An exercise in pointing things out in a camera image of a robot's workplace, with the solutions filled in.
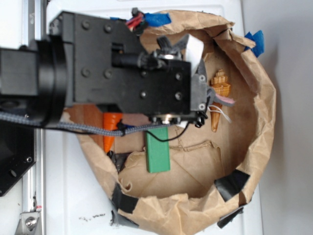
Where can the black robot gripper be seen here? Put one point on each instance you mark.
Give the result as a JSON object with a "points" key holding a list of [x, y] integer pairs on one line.
{"points": [[108, 66]]}

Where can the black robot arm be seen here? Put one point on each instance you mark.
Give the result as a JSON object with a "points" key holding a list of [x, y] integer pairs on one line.
{"points": [[33, 82]]}

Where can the orange plastic toy carrot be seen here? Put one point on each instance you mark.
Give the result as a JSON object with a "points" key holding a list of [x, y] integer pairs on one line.
{"points": [[110, 121]]}

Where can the grey plush bunny toy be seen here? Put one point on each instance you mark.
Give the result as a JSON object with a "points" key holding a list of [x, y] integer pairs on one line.
{"points": [[212, 95]]}

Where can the blue tape top strip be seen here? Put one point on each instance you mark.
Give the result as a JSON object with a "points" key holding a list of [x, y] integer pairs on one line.
{"points": [[153, 19]]}

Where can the blue tape strip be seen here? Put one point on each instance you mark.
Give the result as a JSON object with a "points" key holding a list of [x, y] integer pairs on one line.
{"points": [[153, 19], [258, 39]]}

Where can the blue tape right strip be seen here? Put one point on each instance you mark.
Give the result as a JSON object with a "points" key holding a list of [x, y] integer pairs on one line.
{"points": [[258, 39]]}

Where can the green wooden block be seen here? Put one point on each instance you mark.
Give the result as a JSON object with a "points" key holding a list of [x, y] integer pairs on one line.
{"points": [[157, 152]]}

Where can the crumpled brown paper bag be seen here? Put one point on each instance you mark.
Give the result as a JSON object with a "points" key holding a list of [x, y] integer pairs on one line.
{"points": [[184, 200]]}

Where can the black tape inside bag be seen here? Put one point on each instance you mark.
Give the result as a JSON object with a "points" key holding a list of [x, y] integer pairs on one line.
{"points": [[118, 159]]}

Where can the black tape bottom right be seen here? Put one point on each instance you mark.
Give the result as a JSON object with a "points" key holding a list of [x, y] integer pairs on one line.
{"points": [[230, 185]]}

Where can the black tape bottom left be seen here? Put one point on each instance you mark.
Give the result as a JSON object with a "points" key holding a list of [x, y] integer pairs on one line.
{"points": [[122, 201]]}

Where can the black tape lower right edge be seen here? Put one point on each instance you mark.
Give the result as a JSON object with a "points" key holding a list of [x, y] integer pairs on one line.
{"points": [[229, 217]]}

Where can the white plastic tray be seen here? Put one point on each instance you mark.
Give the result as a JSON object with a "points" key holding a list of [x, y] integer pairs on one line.
{"points": [[75, 204]]}

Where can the aluminium frame rail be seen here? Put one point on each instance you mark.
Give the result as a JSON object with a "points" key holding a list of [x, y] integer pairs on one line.
{"points": [[33, 182]]}

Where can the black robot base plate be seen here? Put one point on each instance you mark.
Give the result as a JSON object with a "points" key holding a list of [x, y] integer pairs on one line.
{"points": [[17, 153]]}

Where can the metal corner bracket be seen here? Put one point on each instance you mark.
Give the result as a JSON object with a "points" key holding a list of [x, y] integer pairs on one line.
{"points": [[29, 224]]}

